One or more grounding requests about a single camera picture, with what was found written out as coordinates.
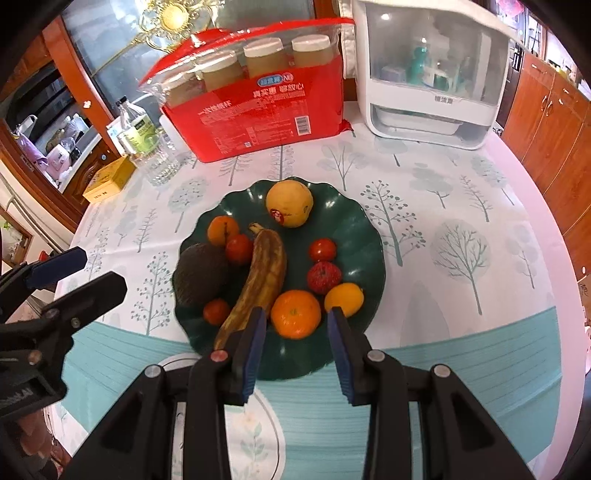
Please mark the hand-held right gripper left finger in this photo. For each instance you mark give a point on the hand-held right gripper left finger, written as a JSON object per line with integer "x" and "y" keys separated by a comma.
{"x": 251, "y": 355}

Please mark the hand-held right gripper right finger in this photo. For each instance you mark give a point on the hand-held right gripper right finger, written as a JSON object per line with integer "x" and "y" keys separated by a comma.
{"x": 344, "y": 355}

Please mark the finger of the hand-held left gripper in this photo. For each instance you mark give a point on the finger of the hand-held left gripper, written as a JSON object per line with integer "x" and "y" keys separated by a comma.
{"x": 55, "y": 268}
{"x": 87, "y": 295}

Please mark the red cherry tomato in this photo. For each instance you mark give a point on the red cherry tomato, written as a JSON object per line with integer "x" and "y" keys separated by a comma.
{"x": 322, "y": 249}
{"x": 239, "y": 249}
{"x": 216, "y": 311}

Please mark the orange tangerine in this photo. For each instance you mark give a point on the orange tangerine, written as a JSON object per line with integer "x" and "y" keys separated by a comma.
{"x": 295, "y": 314}

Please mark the brown spotted banana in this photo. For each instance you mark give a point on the brown spotted banana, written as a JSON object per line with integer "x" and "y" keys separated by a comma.
{"x": 265, "y": 267}

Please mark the dark avocado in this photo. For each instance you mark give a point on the dark avocado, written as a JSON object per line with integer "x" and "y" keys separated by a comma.
{"x": 198, "y": 274}

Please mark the dark green scalloped plate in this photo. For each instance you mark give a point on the dark green scalloped plate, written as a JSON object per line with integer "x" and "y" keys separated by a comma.
{"x": 360, "y": 258}

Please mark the yellow pear with red sticker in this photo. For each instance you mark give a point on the yellow pear with red sticker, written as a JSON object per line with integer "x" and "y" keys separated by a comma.
{"x": 289, "y": 203}

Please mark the yellow cardboard box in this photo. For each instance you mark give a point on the yellow cardboard box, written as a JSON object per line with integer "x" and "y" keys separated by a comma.
{"x": 111, "y": 177}

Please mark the small orange kumquat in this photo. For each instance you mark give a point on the small orange kumquat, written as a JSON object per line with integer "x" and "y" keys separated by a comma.
{"x": 223, "y": 229}

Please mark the clear glass cup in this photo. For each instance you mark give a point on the clear glass cup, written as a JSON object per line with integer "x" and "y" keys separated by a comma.
{"x": 161, "y": 168}

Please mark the glass bottle with green label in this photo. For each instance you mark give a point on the glass bottle with green label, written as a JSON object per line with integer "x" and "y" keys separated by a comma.
{"x": 138, "y": 131}

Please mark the wooden glass door cabinet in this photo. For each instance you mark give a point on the wooden glass door cabinet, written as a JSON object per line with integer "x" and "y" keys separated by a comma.
{"x": 74, "y": 83}

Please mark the tree print tablecloth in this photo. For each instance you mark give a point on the tree print tablecloth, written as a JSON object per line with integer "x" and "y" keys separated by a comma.
{"x": 461, "y": 207}

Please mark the red paper cup package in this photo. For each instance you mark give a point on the red paper cup package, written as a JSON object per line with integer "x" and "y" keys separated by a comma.
{"x": 258, "y": 120}

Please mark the white countertop appliance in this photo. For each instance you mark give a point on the white countertop appliance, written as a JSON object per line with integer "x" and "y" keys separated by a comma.
{"x": 364, "y": 92}

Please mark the gold ornament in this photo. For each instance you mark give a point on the gold ornament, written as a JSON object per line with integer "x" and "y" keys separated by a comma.
{"x": 175, "y": 18}

